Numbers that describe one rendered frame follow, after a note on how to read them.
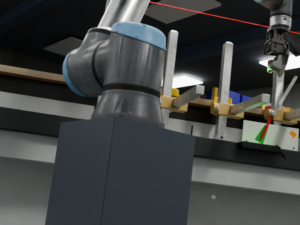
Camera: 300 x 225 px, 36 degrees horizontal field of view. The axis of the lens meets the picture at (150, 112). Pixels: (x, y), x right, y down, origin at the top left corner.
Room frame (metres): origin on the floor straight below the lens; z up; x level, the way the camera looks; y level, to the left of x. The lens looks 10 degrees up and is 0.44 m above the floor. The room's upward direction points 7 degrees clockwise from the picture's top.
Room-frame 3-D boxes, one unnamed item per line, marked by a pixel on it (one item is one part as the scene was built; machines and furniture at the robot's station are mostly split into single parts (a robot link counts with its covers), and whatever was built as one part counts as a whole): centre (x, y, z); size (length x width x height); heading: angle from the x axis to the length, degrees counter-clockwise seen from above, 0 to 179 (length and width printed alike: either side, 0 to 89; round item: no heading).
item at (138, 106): (1.16, 0.05, 0.65); 0.19 x 0.19 x 0.10
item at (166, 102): (1.85, -0.08, 0.82); 0.13 x 0.06 x 0.05; 102
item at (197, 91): (1.76, -0.12, 0.82); 0.43 x 0.03 x 0.04; 12
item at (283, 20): (1.86, -0.51, 1.23); 0.10 x 0.09 x 0.05; 12
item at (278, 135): (1.92, -0.52, 0.75); 0.26 x 0.01 x 0.10; 102
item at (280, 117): (1.96, -0.57, 0.85); 0.13 x 0.06 x 0.05; 102
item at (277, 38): (1.86, -0.51, 1.15); 0.09 x 0.08 x 0.12; 102
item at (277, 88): (1.95, -0.55, 0.87); 0.03 x 0.03 x 0.48; 12
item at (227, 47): (1.90, -0.30, 0.89); 0.03 x 0.03 x 0.48; 12
